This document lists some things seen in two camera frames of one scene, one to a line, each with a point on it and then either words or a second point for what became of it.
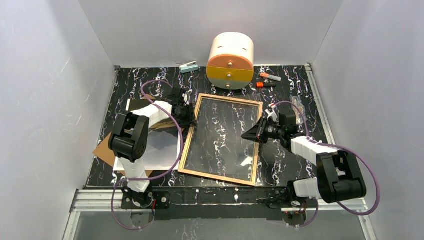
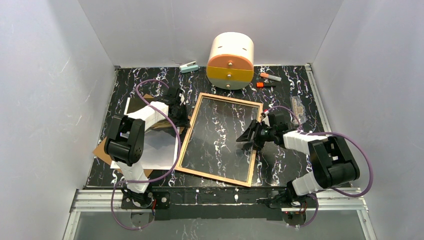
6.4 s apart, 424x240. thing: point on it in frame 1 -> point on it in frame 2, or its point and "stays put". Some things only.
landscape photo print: x=163 y=146 stays put
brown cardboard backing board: x=135 y=104 -> x=101 y=152
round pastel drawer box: x=230 y=63 stays put
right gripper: x=262 y=129 stays put
